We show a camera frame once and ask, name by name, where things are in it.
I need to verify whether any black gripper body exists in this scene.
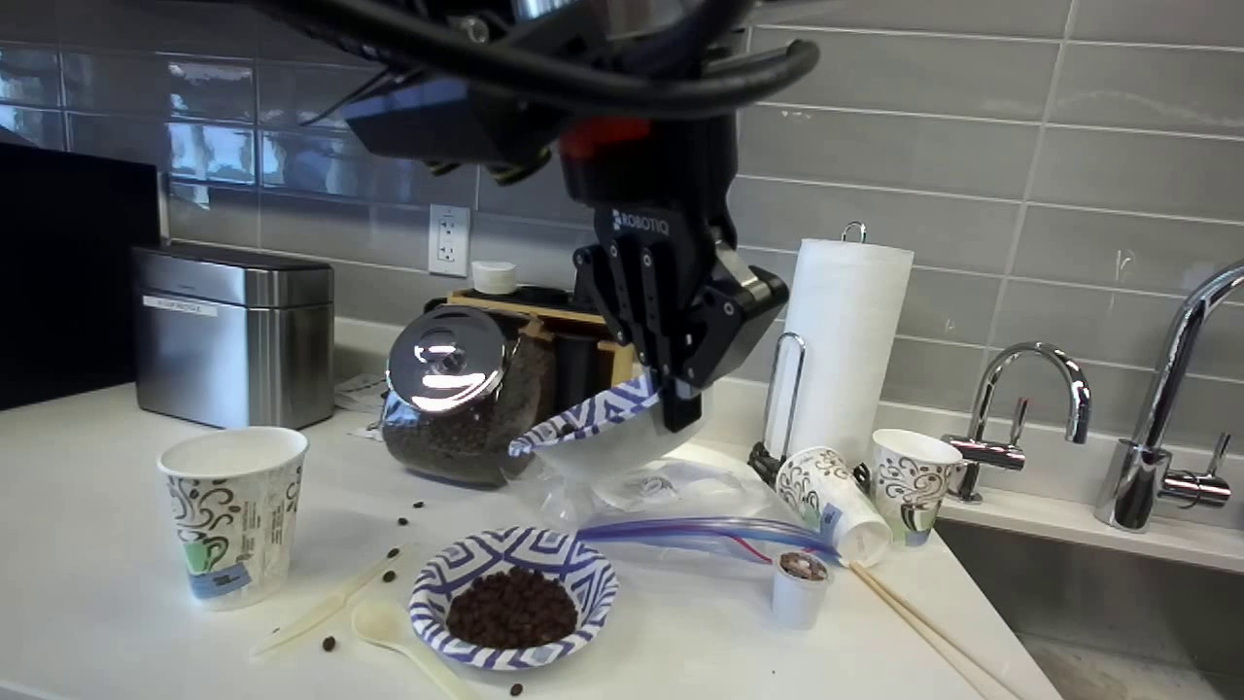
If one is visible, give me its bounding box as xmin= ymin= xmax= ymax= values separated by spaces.
xmin=574 ymin=146 xmax=745 ymax=284

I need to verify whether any blue patterned paper plate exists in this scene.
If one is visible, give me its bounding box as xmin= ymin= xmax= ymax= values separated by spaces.
xmin=504 ymin=364 xmax=711 ymax=483
xmin=406 ymin=521 xmax=627 ymax=675

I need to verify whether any pile of coffee beans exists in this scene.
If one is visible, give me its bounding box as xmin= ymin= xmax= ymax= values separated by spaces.
xmin=444 ymin=564 xmax=580 ymax=652

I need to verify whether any white paper towel roll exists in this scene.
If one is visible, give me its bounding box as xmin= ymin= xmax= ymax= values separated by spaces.
xmin=760 ymin=232 xmax=918 ymax=472

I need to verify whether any small white jar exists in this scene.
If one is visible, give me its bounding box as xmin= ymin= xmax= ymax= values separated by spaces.
xmin=467 ymin=256 xmax=520 ymax=301

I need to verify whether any clear zip bag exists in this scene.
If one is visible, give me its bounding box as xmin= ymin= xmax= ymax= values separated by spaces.
xmin=541 ymin=437 xmax=848 ymax=577

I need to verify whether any small printed paper cup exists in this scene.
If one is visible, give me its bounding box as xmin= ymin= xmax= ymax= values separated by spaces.
xmin=864 ymin=425 xmax=968 ymax=549
xmin=773 ymin=442 xmax=892 ymax=570

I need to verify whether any glass jar with chrome lid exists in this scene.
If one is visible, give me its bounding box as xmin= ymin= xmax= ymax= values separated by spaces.
xmin=375 ymin=302 xmax=554 ymax=492

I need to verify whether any white coffee pod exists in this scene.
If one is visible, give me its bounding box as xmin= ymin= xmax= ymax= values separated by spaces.
xmin=768 ymin=549 xmax=834 ymax=632

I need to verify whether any small chrome faucet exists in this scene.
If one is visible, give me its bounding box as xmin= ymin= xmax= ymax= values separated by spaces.
xmin=942 ymin=339 xmax=1096 ymax=504

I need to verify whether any wooden chopstick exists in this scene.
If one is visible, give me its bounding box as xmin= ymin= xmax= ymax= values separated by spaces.
xmin=860 ymin=566 xmax=1034 ymax=700
xmin=848 ymin=564 xmax=1008 ymax=700

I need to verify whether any stainless steel bin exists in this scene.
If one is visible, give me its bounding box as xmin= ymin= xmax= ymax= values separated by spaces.
xmin=129 ymin=241 xmax=343 ymax=437

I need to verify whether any white plastic spoon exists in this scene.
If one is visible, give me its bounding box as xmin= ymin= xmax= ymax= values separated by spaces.
xmin=351 ymin=597 xmax=478 ymax=700

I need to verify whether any tall chrome faucet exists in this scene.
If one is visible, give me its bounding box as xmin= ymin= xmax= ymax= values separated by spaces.
xmin=1104 ymin=256 xmax=1244 ymax=534

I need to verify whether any pale wooden stick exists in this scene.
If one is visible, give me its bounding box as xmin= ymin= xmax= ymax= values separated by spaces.
xmin=250 ymin=566 xmax=384 ymax=656

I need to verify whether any large printed paper cup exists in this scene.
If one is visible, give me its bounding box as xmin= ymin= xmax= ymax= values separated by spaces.
xmin=155 ymin=425 xmax=309 ymax=610

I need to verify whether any dark sink basin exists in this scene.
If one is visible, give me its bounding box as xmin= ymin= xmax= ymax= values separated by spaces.
xmin=938 ymin=517 xmax=1244 ymax=700

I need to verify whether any wire paper towel holder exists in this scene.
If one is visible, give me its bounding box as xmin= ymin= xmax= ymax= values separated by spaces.
xmin=745 ymin=223 xmax=872 ymax=490

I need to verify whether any white wall outlet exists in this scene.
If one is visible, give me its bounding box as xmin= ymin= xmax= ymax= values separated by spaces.
xmin=425 ymin=202 xmax=474 ymax=281

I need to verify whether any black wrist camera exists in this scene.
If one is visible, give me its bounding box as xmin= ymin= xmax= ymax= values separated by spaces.
xmin=336 ymin=75 xmax=566 ymax=180

